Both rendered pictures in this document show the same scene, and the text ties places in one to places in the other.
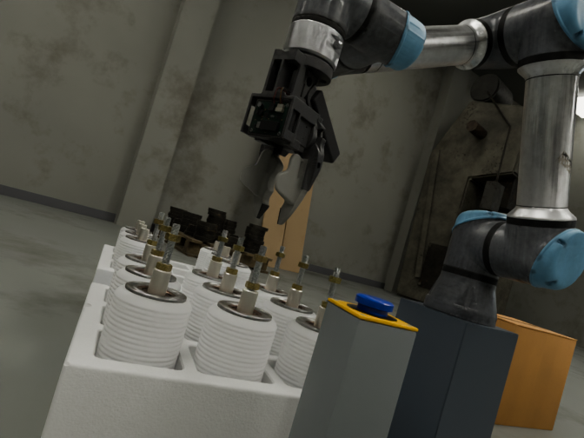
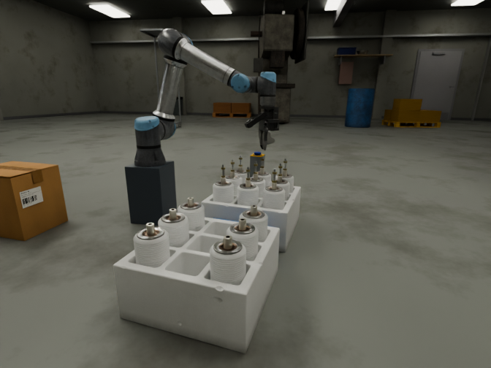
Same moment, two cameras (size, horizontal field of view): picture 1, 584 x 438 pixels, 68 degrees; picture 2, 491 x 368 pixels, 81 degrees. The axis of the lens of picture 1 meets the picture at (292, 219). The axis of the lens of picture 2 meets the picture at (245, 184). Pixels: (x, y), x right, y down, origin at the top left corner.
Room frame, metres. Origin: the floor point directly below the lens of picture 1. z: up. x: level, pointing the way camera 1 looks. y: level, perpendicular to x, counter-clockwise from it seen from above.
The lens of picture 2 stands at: (1.76, 0.88, 0.63)
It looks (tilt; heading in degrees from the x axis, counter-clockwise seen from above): 17 degrees down; 220
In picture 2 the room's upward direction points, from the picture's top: 1 degrees clockwise
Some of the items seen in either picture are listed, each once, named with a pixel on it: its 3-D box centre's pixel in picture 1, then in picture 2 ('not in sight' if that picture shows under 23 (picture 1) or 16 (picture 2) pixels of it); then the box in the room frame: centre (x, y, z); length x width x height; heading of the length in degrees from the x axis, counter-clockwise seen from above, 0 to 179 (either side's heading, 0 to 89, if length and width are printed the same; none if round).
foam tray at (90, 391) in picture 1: (196, 389); (254, 210); (0.70, 0.07, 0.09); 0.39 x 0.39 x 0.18; 21
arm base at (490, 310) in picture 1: (464, 293); (149, 154); (0.96, -0.41, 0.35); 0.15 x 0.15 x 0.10
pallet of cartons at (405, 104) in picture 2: not in sight; (411, 112); (-6.48, -0.64, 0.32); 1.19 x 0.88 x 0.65; 120
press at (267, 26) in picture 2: not in sight; (277, 63); (-4.96, -3.65, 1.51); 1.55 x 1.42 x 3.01; 31
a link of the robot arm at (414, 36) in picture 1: (376, 35); (246, 85); (0.63, -0.04, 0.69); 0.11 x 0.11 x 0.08; 28
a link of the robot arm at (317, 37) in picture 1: (314, 51); (267, 101); (0.57, 0.04, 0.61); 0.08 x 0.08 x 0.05
